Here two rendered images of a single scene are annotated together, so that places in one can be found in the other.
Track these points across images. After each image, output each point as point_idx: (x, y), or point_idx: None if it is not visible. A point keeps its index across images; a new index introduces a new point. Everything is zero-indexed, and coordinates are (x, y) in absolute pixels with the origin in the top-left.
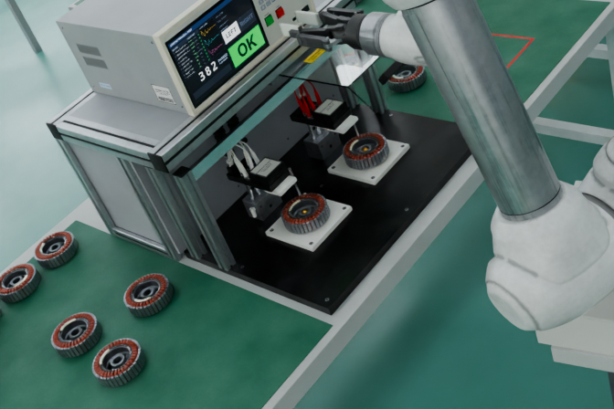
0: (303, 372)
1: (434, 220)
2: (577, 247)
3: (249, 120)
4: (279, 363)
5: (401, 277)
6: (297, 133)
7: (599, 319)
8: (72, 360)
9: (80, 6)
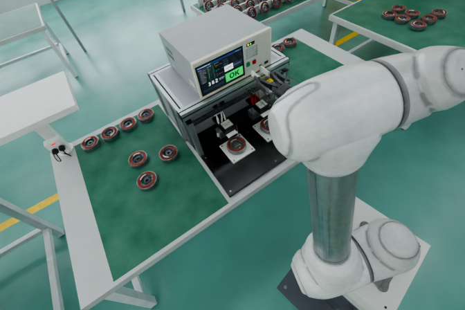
0: (210, 221)
1: (284, 169)
2: (344, 283)
3: (225, 105)
4: (203, 211)
5: (263, 187)
6: (247, 103)
7: None
8: (133, 169)
9: (171, 28)
